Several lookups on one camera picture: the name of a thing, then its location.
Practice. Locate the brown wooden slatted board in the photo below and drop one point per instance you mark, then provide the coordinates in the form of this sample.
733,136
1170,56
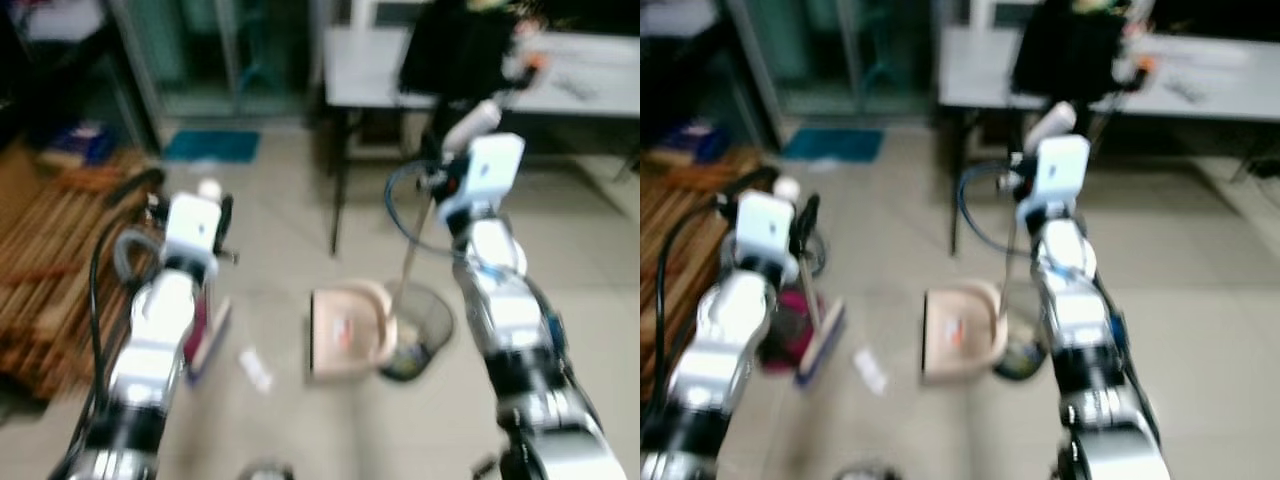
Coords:
50,260
675,250

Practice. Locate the glass door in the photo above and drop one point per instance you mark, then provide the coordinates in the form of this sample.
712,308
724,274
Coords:
220,55
840,55

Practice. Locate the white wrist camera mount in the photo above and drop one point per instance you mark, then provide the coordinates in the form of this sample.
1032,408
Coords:
495,165
190,225
1062,170
765,225

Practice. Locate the blue box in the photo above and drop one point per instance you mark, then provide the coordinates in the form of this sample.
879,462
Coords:
700,140
85,140

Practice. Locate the black mesh wastebasket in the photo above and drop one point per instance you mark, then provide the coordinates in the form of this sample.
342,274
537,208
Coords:
428,330
1025,350

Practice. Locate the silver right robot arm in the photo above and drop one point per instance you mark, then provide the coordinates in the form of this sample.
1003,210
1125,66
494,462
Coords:
1090,330
520,330

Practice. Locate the grey table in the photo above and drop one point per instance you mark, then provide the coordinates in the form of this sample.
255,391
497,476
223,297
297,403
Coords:
590,75
1220,85

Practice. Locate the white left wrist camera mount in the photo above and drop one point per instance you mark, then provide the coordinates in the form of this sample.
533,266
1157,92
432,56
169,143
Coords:
190,225
765,225

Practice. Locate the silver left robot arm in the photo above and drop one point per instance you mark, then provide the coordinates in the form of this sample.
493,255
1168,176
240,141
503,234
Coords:
150,340
715,340

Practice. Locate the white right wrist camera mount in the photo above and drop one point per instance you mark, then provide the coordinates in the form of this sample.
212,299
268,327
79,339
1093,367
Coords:
1062,170
495,165

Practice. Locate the small orange object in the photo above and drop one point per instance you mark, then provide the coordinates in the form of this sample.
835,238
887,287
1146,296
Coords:
535,62
1146,66

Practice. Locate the blue floor mat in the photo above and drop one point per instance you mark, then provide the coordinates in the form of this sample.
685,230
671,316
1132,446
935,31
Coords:
212,146
832,145

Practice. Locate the white paper scrap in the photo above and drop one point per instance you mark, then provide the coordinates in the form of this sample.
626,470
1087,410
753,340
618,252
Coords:
255,368
870,370

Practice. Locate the broom with magenta bristles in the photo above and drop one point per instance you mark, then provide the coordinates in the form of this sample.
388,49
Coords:
818,345
212,345

